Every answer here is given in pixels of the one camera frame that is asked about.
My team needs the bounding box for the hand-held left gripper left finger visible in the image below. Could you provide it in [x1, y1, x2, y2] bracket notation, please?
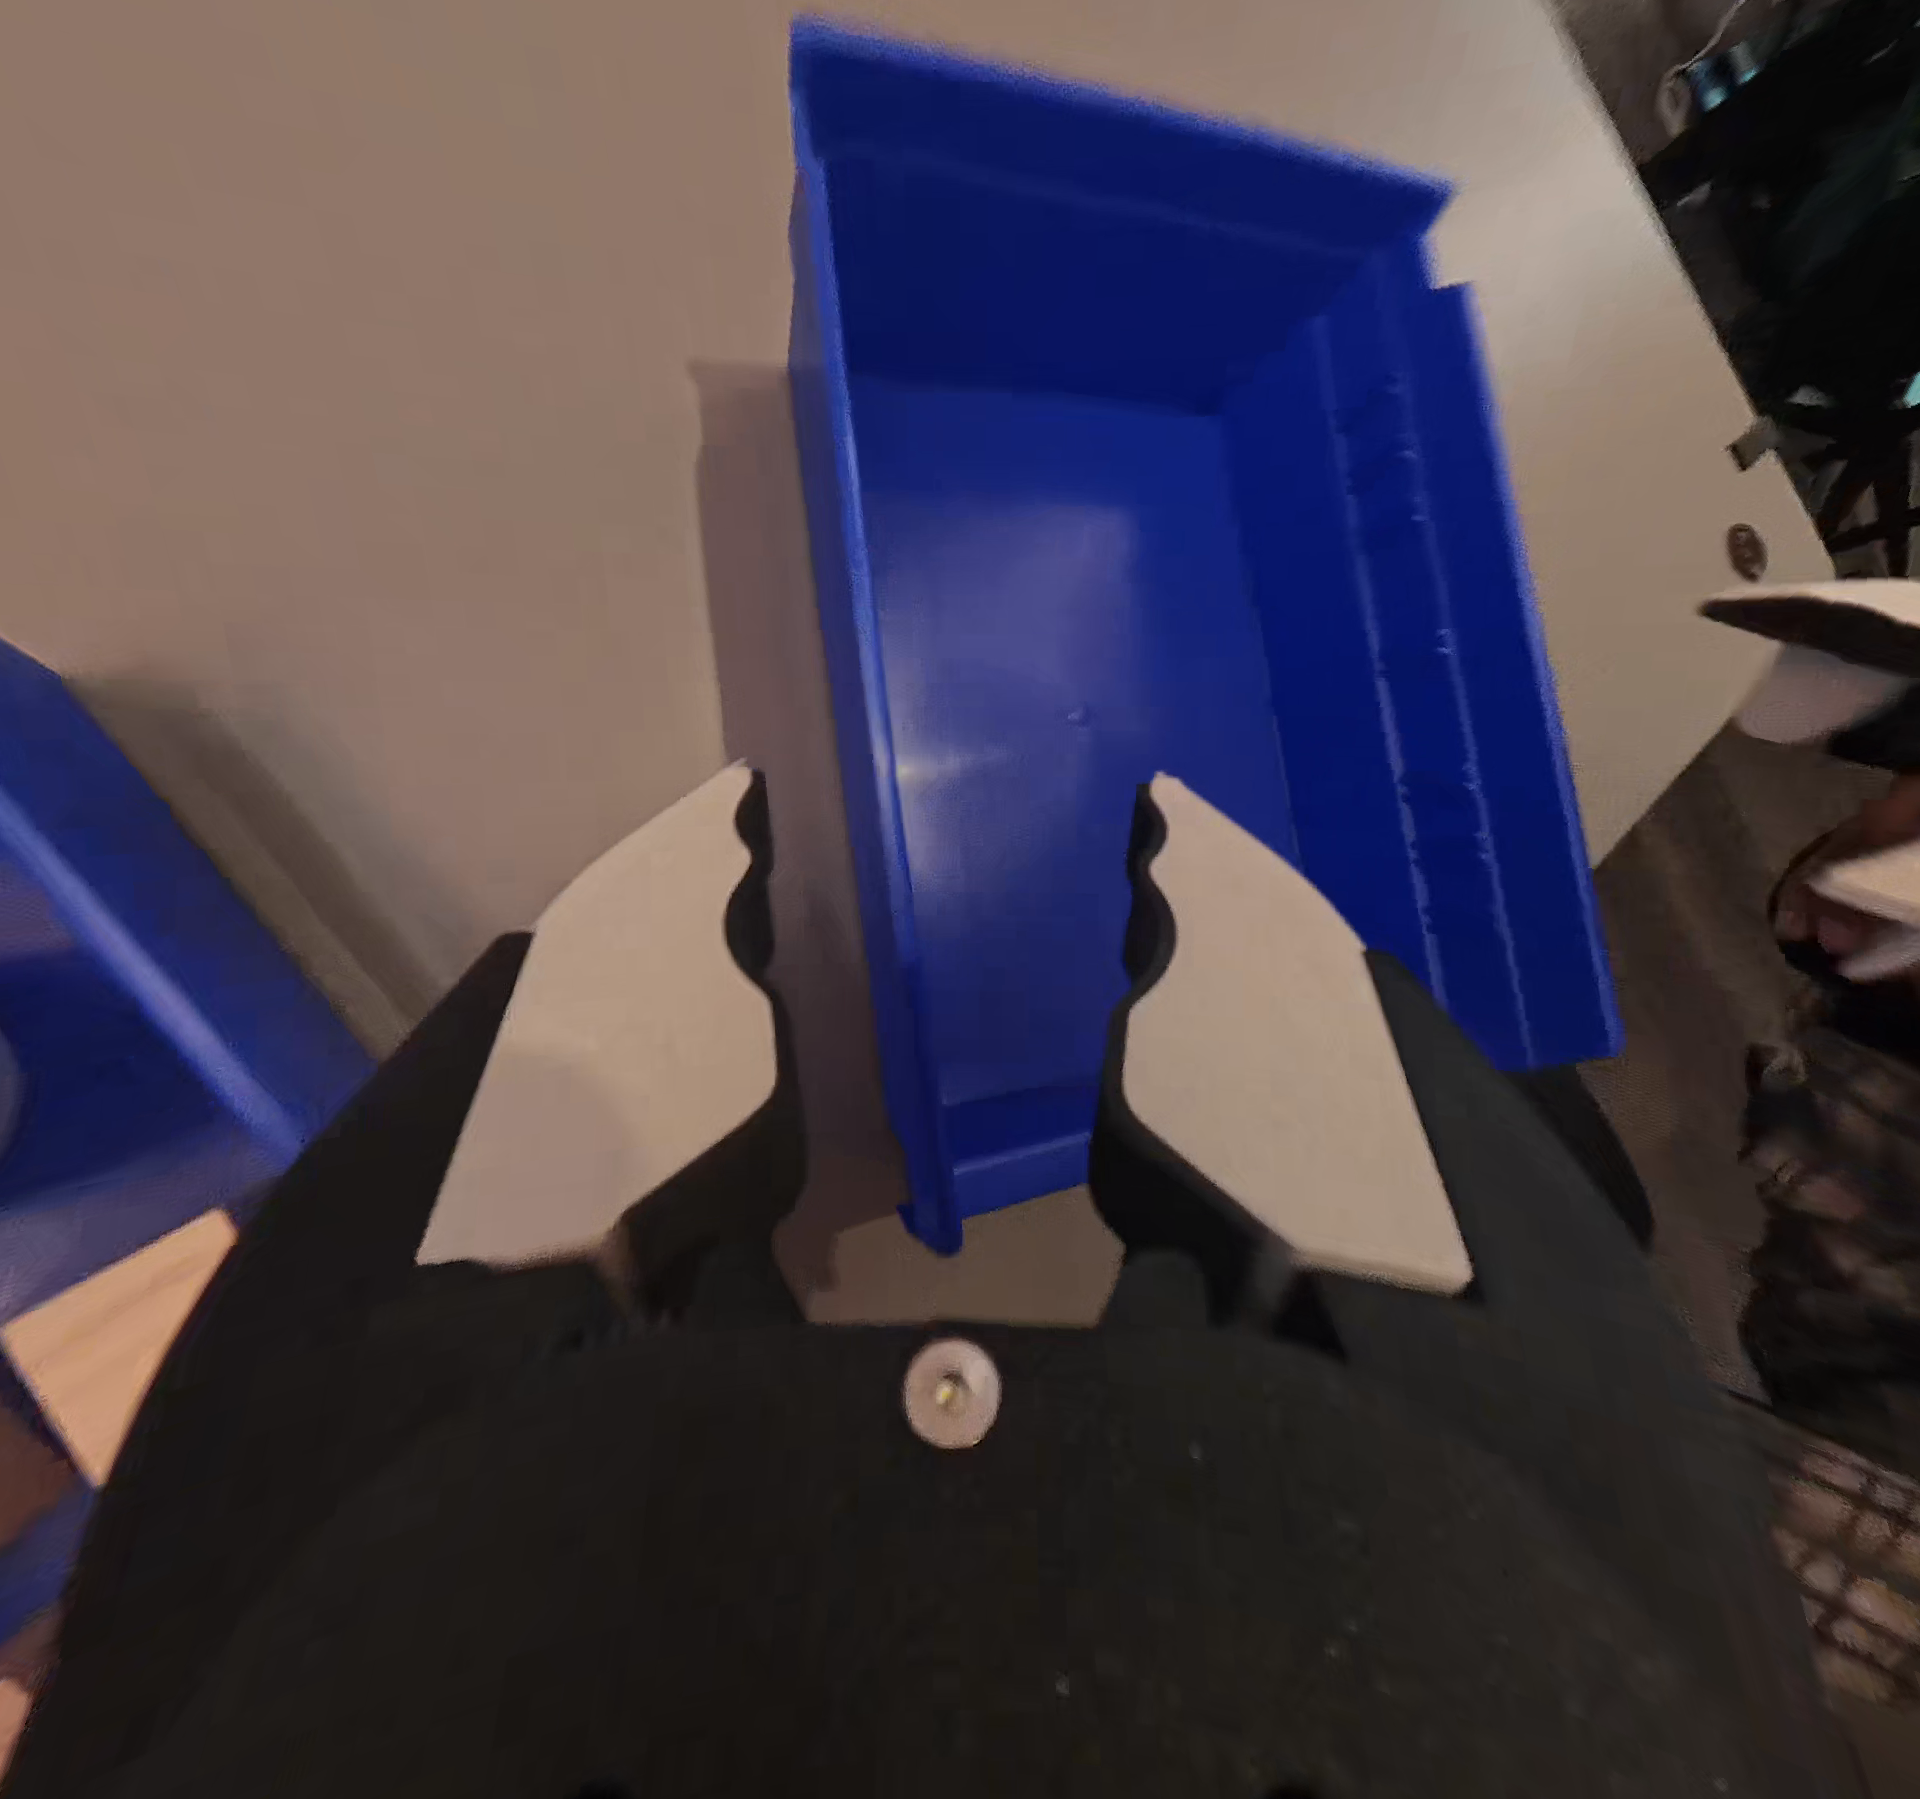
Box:
[413, 764, 811, 1275]

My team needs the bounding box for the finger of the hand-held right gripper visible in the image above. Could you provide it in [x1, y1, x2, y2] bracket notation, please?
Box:
[1740, 648, 1914, 748]
[1698, 588, 1920, 668]

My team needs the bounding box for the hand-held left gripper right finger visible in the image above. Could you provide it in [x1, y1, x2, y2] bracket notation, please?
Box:
[1086, 774, 1479, 1297]

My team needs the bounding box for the blue plastic bin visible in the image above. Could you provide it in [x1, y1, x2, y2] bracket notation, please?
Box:
[786, 14, 1625, 1257]
[0, 636, 378, 1651]

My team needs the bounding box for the wooden cube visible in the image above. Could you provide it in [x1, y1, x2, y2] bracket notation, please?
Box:
[0, 1206, 241, 1485]

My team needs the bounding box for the person's right hand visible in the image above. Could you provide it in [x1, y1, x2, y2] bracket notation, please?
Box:
[1770, 776, 1920, 964]

